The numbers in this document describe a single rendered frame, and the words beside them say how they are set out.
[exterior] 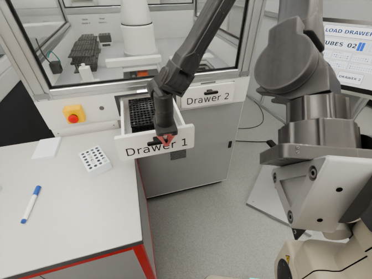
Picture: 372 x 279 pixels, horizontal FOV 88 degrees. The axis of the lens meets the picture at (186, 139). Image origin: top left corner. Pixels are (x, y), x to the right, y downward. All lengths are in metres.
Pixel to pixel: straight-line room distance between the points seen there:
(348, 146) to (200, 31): 0.40
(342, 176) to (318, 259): 0.34
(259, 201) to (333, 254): 1.11
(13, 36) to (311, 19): 0.89
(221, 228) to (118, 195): 0.93
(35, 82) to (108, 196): 0.55
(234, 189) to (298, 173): 1.45
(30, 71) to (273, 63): 0.88
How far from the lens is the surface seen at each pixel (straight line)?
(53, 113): 1.06
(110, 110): 1.01
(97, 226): 0.71
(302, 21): 0.35
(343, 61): 1.17
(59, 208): 0.81
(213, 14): 0.54
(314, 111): 0.27
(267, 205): 1.65
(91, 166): 0.83
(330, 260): 0.57
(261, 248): 1.52
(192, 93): 1.00
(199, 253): 1.43
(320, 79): 0.29
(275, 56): 0.31
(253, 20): 1.03
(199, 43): 0.54
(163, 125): 0.61
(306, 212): 0.27
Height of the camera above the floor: 1.36
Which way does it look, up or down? 41 degrees down
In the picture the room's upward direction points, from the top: straight up
